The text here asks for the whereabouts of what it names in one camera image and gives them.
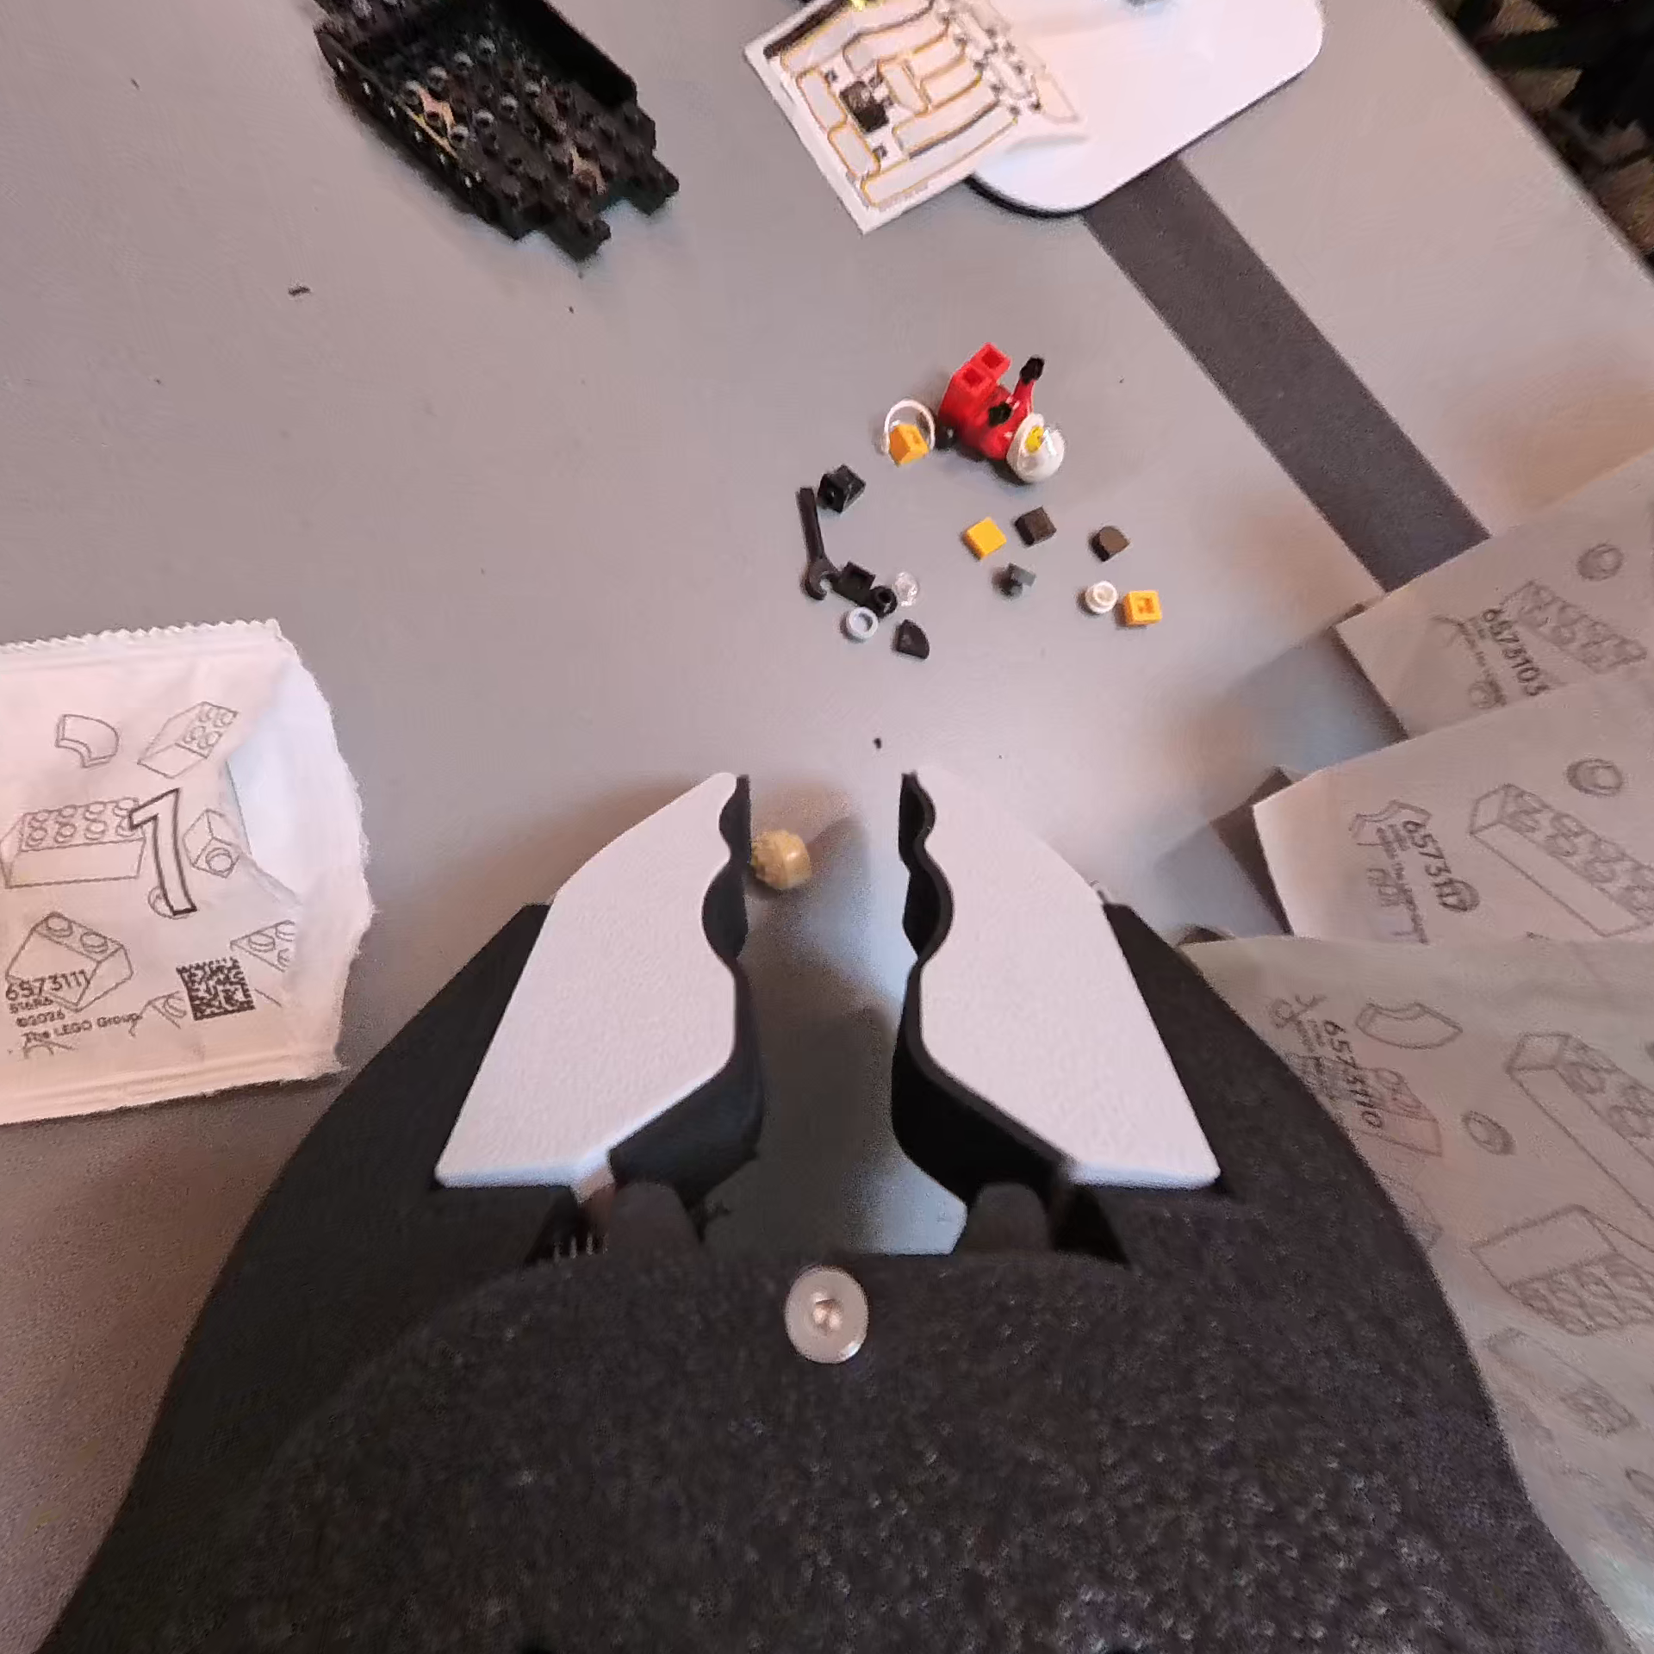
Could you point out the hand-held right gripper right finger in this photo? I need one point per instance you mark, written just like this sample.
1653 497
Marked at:
1046 1020

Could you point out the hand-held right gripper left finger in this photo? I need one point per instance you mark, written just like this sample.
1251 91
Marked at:
607 1020

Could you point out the tan toy hair piece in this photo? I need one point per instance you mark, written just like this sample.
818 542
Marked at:
782 855

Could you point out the small white paper bag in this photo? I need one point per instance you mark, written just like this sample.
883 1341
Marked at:
129 904

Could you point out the red toy minifigure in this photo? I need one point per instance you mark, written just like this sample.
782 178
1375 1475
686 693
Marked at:
969 388

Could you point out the grey desk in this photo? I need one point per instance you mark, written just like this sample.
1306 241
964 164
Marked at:
389 451

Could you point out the printed white paper bag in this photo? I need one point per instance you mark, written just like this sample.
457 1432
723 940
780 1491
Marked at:
1485 1162
1422 839
1485 621

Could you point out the cluster of black yellow bricks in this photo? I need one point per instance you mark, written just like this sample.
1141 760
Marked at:
983 536

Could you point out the yellow black sticker sheet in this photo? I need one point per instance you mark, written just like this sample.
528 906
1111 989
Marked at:
828 142

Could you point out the black toy chassis plate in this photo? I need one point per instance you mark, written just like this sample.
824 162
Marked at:
491 103

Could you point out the white book stand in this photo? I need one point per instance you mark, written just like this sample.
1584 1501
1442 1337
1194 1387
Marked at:
1162 77

